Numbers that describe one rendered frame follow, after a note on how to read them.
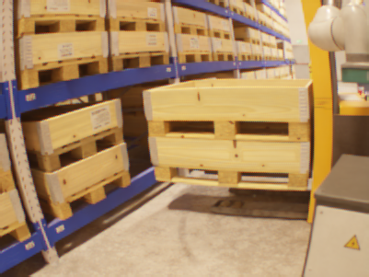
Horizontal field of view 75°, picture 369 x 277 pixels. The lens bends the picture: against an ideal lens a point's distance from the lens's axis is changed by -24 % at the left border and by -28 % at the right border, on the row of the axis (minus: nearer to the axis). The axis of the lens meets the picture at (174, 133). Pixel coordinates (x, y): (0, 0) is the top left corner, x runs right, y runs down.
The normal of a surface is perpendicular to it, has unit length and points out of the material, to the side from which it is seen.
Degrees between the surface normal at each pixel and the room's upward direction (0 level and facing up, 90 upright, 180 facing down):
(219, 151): 90
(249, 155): 90
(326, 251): 90
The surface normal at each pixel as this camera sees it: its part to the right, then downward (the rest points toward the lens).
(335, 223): -0.72, 0.22
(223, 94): -0.51, 0.24
